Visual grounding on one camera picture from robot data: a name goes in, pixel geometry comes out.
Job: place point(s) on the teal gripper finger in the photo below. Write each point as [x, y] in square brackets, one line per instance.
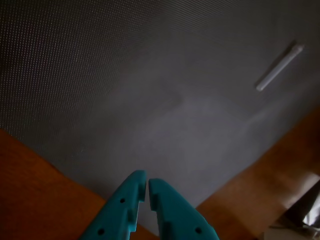
[177, 215]
[117, 215]

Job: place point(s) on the slim clear plastic tube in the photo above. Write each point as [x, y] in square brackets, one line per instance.
[277, 68]

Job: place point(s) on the dark grey rubber mat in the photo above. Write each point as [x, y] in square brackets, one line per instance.
[125, 87]

